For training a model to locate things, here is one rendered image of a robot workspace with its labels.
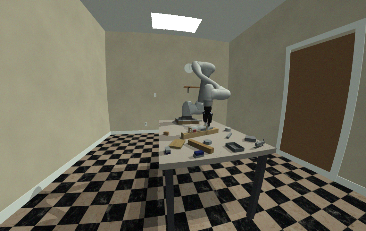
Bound grey bar with small pegs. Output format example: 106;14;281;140
255;138;265;148

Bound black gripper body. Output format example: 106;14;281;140
204;106;212;116

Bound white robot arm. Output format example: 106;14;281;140
179;61;231;120

